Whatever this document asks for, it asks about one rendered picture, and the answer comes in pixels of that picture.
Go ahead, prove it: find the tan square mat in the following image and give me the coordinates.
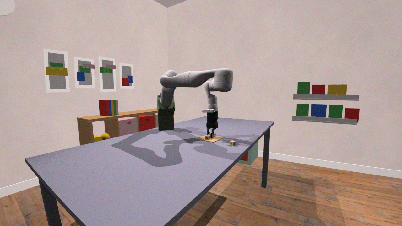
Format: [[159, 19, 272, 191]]
[[196, 136, 224, 143]]

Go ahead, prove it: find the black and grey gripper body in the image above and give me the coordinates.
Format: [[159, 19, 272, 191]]
[[202, 104, 218, 129]]

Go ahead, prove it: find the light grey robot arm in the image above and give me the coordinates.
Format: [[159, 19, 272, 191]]
[[160, 68, 233, 107]]

